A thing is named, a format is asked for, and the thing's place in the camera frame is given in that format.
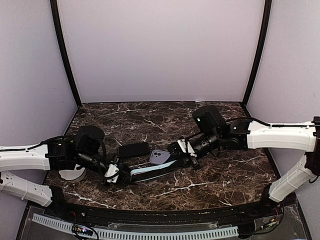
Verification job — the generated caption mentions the black smartphone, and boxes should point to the black smartphone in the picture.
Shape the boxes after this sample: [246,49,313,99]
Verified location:
[117,142,150,159]

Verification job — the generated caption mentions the white silicone phone case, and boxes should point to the white silicone phone case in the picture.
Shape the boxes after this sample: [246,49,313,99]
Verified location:
[149,149,171,165]

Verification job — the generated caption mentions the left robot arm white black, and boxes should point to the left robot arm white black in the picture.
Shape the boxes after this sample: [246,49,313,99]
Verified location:
[0,125,131,218]

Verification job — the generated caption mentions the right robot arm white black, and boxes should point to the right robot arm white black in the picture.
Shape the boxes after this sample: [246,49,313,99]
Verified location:
[167,105,320,217]

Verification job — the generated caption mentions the white fluted bowl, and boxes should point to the white fluted bowl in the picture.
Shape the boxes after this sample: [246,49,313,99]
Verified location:
[58,168,87,183]

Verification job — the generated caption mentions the small circuit board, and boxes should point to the small circuit board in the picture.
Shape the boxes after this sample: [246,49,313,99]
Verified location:
[71,224,94,237]

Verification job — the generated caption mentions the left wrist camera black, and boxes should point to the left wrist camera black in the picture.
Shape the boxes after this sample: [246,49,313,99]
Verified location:
[103,164,131,186]

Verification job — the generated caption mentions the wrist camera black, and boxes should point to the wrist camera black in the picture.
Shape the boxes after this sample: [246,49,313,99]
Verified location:
[103,164,131,186]
[167,139,197,158]

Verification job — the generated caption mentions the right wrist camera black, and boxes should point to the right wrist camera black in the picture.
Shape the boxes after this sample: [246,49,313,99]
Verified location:
[167,139,197,158]

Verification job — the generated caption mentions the white slotted cable duct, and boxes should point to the white slotted cable duct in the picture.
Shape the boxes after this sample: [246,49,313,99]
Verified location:
[31,213,239,240]

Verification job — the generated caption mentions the black table edge rail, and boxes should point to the black table edge rail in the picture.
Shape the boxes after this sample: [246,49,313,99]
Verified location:
[20,193,305,227]

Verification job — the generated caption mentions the black right frame post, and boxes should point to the black right frame post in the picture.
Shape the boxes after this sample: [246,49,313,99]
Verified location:
[241,0,273,107]

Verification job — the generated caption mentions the black frame post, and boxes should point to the black frame post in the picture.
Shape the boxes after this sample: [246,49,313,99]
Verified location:
[241,0,273,107]
[49,0,82,108]

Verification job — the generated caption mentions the black left frame post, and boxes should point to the black left frame post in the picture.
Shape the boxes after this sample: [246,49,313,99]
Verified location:
[49,0,82,108]

